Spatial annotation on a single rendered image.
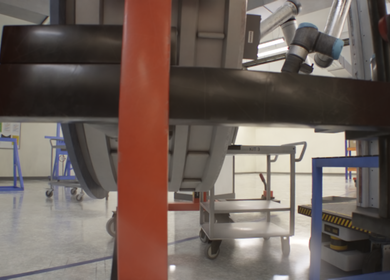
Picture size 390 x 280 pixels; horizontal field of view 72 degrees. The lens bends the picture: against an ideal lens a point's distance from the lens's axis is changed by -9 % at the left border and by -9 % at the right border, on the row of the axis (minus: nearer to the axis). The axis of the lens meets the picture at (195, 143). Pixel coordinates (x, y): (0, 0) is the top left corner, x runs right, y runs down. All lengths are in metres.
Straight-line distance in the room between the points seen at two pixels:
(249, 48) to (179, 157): 0.38
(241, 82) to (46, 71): 0.17
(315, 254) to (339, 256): 0.47
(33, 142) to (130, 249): 10.01
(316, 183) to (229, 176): 3.77
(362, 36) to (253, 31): 1.32
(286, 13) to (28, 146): 9.14
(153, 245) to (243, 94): 0.15
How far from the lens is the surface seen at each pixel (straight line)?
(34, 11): 6.50
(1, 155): 9.96
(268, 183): 2.30
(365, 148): 1.90
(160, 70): 0.22
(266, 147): 1.84
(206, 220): 2.73
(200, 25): 0.76
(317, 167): 1.13
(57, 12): 0.75
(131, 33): 0.23
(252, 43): 0.82
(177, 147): 0.86
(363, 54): 2.03
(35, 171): 10.22
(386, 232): 0.47
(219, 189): 4.66
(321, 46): 1.37
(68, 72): 0.27
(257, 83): 0.27
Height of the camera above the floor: 0.58
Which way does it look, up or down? 4 degrees up
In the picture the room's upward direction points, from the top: straight up
